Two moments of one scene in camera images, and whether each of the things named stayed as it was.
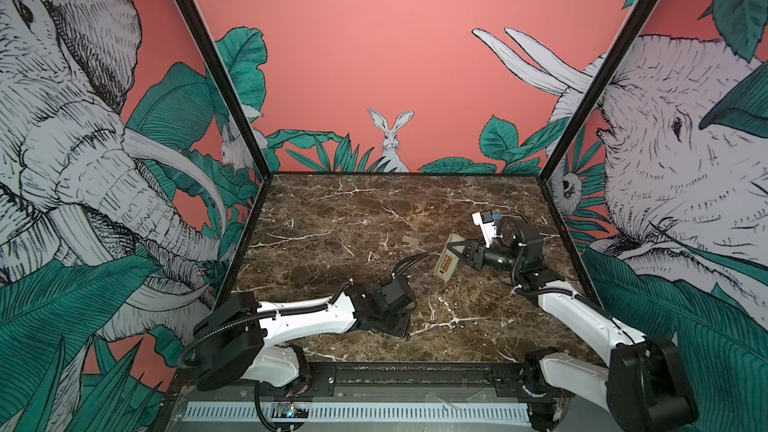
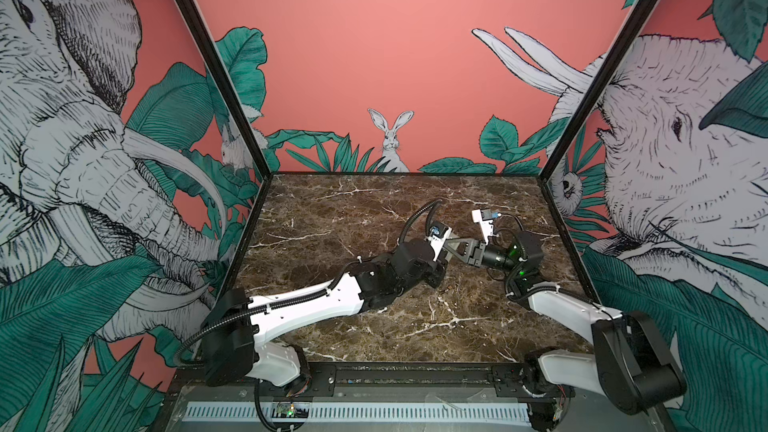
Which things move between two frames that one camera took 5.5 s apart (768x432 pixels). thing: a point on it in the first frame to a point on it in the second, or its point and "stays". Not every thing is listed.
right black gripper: [480, 254] stays
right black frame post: [647, 0] stays
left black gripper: [403, 329] to [439, 268]
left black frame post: [186, 3] stays
